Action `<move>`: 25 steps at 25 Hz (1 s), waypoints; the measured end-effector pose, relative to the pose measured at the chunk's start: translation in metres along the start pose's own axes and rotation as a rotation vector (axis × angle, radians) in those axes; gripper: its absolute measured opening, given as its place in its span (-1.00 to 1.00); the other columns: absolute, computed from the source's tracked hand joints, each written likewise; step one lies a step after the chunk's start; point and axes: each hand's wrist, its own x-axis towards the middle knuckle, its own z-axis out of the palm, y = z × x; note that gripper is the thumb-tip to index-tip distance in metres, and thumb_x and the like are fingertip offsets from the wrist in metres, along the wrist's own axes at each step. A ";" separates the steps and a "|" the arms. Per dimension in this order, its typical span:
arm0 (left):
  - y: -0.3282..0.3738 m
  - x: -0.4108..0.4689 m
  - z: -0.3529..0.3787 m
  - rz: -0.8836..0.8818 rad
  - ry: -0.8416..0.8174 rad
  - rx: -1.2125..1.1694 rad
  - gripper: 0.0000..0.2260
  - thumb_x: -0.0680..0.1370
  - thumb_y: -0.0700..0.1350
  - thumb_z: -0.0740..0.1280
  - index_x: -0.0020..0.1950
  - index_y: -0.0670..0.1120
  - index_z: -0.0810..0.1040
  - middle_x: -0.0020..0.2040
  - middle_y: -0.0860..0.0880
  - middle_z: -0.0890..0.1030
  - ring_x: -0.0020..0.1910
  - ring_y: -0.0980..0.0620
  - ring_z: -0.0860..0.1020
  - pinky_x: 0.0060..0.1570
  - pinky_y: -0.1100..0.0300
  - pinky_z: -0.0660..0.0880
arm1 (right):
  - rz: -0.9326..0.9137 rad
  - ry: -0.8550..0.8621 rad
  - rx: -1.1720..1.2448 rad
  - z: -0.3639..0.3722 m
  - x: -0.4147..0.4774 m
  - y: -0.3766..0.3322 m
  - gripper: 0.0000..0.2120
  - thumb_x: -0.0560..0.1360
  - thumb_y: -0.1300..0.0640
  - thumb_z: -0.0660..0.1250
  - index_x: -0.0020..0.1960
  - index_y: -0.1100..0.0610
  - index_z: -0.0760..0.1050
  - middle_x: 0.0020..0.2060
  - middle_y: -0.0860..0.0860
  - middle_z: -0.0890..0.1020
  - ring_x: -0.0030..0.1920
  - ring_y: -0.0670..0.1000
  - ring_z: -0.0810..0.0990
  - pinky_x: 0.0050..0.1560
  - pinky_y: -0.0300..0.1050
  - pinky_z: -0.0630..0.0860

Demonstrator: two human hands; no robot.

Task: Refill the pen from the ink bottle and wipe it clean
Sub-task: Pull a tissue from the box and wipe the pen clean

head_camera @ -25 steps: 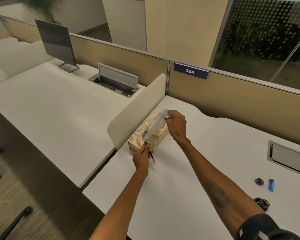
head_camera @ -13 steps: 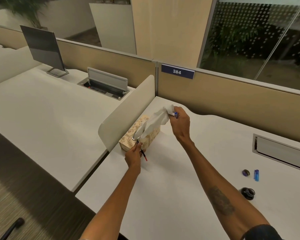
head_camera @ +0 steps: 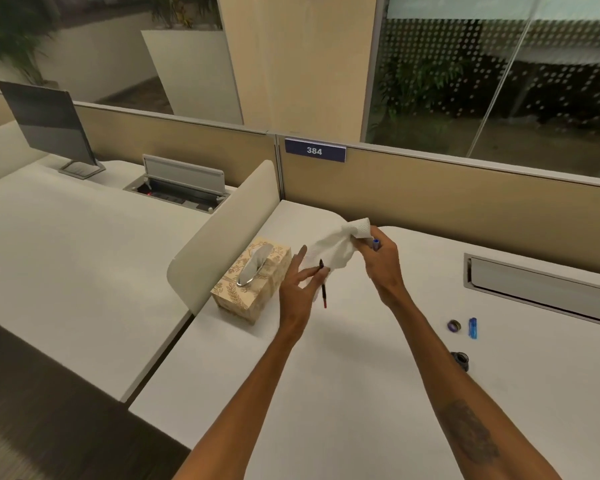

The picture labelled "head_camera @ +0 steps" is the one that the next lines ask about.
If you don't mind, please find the person's right hand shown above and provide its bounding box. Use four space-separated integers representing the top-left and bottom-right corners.
352 226 407 309

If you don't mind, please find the beige partition panel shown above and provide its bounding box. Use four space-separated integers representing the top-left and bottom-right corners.
0 89 281 203
277 134 600 268

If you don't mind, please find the beige patterned tissue box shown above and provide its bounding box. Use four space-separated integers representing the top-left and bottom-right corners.
210 237 293 326

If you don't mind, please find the white tissue in box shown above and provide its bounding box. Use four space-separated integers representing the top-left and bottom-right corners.
237 246 274 287

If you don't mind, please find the white tissue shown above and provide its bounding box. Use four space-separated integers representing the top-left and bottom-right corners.
300 218 374 286
237 246 274 287

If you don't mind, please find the closed grey cable tray flap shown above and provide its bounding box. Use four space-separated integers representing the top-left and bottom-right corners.
462 253 600 330

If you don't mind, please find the green plant behind glass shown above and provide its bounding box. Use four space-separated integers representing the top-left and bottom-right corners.
374 54 468 133

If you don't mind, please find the dotted glass window pane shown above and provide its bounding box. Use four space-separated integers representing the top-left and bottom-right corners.
364 0 600 181

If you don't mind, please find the white curved desk divider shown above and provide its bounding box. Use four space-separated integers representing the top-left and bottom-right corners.
168 160 281 316
0 121 48 191

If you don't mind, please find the white planter wall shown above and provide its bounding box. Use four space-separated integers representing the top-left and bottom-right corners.
140 28 245 126

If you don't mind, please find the blue desk number sign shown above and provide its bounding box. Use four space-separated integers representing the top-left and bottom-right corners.
284 137 347 163

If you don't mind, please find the person's left hand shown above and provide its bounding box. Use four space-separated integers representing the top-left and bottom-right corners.
278 245 327 340

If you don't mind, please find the grey computer monitor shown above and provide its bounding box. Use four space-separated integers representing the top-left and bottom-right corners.
0 80 106 181

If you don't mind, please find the green leafy indoor plant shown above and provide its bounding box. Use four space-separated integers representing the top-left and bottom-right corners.
0 0 63 88

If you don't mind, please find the person's left forearm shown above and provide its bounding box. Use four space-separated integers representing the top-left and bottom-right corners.
172 315 315 480

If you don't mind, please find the open grey cable tray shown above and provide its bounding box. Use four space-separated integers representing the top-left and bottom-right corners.
123 154 231 215

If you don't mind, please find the person's right forearm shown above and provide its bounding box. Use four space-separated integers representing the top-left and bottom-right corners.
380 287 563 480

